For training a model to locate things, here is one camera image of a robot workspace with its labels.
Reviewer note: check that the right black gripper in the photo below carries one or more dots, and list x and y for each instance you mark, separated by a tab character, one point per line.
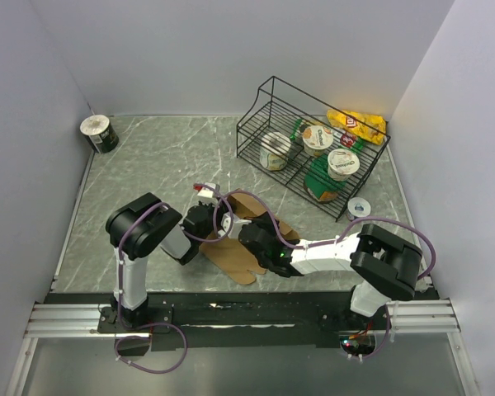
265	220

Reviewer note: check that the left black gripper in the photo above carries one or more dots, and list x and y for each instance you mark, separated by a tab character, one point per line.
221	209

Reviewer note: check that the brown cardboard box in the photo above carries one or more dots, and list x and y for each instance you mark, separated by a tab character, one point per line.
229	255

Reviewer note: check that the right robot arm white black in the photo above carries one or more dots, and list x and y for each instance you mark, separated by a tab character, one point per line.
388	265

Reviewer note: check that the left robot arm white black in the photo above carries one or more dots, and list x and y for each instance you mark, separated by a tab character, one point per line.
137	229

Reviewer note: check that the green snack package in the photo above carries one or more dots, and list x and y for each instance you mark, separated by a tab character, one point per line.
318	184

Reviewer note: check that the wrapped toilet paper roll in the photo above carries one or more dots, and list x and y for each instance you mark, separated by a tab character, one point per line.
274	151

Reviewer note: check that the small blue white cup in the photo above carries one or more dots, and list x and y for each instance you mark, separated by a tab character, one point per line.
357	207

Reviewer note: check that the yogurt cup lower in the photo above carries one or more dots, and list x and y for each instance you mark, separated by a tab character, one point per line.
342	164

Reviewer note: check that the yogurt cup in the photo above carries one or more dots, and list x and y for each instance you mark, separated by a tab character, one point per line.
316	140
342	164

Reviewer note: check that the yogurt cup upper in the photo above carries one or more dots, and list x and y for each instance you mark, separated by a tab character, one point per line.
316	140

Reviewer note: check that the red green snack packet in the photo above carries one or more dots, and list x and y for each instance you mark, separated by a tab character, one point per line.
344	138

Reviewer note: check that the black chip can white lid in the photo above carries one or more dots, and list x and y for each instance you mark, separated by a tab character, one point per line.
99	133

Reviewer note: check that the yellow chips bag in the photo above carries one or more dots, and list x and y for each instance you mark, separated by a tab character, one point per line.
369	127

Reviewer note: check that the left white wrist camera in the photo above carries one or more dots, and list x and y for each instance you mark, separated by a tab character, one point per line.
206	191

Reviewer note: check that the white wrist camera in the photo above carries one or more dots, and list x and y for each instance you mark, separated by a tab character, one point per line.
226	222
206	191

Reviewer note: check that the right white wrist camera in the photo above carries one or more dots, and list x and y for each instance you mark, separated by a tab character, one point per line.
226	222

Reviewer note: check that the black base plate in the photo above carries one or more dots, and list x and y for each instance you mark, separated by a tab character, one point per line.
177	320

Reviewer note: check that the black wire basket rack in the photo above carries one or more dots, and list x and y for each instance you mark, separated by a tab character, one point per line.
277	105

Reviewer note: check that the aluminium rail frame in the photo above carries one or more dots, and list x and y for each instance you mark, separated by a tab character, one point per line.
80	321

